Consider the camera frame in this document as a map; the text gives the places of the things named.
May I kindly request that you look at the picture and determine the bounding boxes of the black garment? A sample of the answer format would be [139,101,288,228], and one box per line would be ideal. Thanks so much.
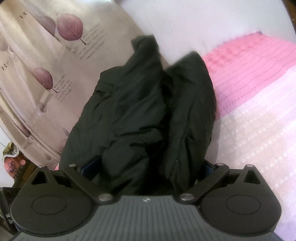
[59,36,216,195]

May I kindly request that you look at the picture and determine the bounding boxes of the pink white checked bed sheet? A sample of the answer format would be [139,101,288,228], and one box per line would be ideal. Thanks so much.
[53,31,296,241]

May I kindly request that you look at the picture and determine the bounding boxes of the beige leaf print curtain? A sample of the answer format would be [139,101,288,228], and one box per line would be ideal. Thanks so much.
[0,0,172,167]

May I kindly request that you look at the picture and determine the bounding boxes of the colourful bag by wall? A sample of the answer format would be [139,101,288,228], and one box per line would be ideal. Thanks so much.
[3,142,37,187]

